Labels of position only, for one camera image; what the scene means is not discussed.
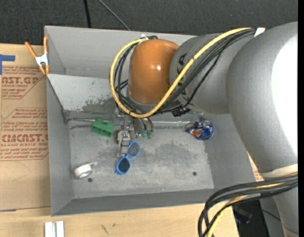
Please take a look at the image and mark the grey metal bin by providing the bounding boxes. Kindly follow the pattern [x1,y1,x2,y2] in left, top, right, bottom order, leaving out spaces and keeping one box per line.
[44,25,264,217]

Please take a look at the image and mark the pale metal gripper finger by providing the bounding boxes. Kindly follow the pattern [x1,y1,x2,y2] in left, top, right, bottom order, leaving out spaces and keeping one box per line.
[121,130,131,157]
[116,130,123,158]

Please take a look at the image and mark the black cylinder on white bracket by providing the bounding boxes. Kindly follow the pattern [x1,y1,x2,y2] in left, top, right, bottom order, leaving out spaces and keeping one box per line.
[172,107,191,118]

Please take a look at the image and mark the blue red white ball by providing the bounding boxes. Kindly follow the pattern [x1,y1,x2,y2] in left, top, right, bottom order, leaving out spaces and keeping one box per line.
[186,119,215,141]

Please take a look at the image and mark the brown cardboard board red print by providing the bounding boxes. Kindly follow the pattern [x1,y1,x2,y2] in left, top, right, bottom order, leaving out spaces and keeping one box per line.
[0,42,52,212]

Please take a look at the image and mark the blue sunglasses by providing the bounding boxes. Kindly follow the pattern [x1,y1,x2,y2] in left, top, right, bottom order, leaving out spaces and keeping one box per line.
[115,141,141,175]

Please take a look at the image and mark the white tape roll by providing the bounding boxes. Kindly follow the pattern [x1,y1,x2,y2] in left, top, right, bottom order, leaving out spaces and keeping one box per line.
[73,161,99,180]

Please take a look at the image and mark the green plastic block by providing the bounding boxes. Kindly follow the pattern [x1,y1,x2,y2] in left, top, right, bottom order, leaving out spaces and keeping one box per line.
[90,118,114,138]

